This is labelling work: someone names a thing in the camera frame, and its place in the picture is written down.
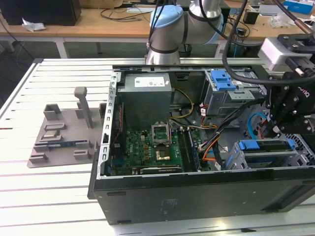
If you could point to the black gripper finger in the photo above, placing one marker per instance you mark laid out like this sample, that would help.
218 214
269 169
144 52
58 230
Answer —
274 103
292 126

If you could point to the grey drive cage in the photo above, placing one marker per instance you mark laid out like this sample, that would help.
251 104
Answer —
226 100

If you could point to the hard disk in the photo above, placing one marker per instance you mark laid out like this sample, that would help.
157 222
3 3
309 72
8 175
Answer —
265 147

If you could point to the white box with black insert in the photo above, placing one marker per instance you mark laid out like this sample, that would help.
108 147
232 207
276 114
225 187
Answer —
310 23

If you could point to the grey parts rack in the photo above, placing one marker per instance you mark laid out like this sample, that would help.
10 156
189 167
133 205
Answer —
66 137

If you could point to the blue cardboard box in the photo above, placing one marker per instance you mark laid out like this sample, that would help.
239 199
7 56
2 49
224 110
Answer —
299 5

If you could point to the black RAM slot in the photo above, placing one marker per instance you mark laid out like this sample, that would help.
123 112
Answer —
184 152

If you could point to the blue RAM stick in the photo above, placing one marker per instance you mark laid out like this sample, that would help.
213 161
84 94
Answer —
60 144

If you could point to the black open PC case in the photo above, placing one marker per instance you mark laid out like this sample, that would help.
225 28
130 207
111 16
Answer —
197 196

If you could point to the crumpled white paper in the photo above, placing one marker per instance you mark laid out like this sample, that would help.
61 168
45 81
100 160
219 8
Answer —
33 25

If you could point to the clear plastic bags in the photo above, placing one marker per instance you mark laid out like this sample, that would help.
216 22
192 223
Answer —
280 20

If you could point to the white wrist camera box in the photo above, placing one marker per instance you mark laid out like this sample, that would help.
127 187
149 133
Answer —
274 55

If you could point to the CPU socket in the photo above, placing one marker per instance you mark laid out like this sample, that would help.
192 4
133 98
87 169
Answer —
163 154

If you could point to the green motherboard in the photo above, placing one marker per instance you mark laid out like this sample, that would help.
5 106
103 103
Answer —
137 152

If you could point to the wooden desk with clutter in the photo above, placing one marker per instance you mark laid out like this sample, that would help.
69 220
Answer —
261 32

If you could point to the installed RAM stick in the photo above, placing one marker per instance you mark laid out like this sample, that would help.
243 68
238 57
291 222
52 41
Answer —
194 152

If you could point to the small black cube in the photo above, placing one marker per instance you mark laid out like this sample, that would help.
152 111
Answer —
251 17

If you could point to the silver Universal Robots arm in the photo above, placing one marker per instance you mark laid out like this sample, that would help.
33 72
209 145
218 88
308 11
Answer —
169 32

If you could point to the long wooden desk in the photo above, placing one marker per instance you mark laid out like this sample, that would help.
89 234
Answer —
98 29

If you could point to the large black box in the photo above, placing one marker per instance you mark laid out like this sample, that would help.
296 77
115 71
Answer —
49 11

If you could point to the blue drive latch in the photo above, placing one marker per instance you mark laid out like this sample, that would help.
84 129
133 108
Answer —
222 81

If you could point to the grey disk bay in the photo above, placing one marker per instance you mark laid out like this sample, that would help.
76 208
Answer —
301 159

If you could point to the grey flat tray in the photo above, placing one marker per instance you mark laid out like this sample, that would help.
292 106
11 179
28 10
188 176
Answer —
270 9

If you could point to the CPU chip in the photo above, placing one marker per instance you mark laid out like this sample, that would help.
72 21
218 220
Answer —
51 134

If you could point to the black graphics card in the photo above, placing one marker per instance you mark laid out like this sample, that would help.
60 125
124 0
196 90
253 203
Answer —
160 170

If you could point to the grey power supply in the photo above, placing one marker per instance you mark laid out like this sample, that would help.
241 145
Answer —
145 103

